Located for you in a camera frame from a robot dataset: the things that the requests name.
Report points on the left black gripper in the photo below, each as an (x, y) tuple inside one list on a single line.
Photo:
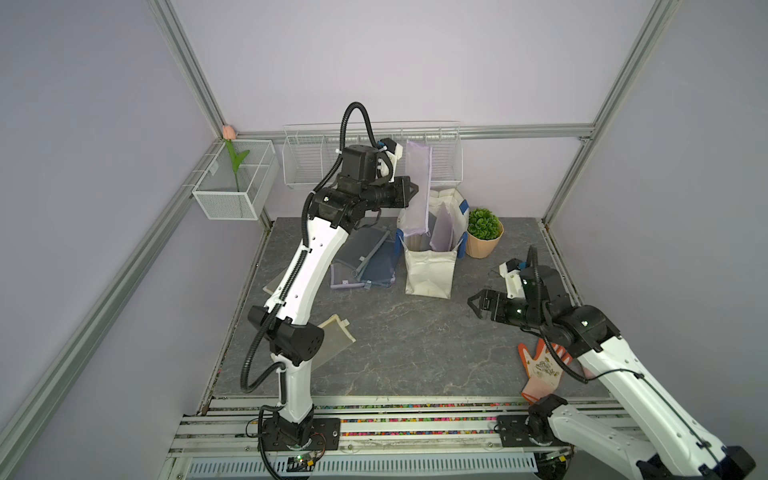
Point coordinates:
[(401, 185)]

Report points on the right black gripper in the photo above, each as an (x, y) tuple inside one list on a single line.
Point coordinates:
[(487, 295)]

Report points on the grey mesh pouch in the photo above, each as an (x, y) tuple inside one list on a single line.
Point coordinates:
[(356, 253)]

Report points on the dark blue mesh pouch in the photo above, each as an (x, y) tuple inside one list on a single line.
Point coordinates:
[(381, 268)]

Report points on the yellow mesh pouch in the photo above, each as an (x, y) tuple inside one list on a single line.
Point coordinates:
[(273, 284), (337, 338)]

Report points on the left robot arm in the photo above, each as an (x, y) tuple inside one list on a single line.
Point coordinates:
[(286, 341)]

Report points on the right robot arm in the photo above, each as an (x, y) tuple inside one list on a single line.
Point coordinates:
[(675, 445)]

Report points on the small purple pouch under blue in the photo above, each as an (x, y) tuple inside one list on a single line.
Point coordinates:
[(343, 278)]

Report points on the cream canvas tote bag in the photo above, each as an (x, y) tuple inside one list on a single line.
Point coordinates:
[(430, 273)]

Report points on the red patterned garden glove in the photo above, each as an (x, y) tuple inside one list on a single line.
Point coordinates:
[(543, 372)]

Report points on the green plant in pot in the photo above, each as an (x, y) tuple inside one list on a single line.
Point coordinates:
[(484, 233)]

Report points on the artificial pink tulip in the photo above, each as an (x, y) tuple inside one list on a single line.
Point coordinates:
[(229, 135)]

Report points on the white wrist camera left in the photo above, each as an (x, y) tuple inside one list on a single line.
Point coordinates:
[(389, 153)]

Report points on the small white wire basket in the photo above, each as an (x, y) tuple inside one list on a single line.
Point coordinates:
[(215, 191)]

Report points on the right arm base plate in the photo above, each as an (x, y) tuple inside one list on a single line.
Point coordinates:
[(525, 431)]

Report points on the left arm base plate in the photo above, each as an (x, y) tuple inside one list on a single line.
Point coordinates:
[(318, 434)]

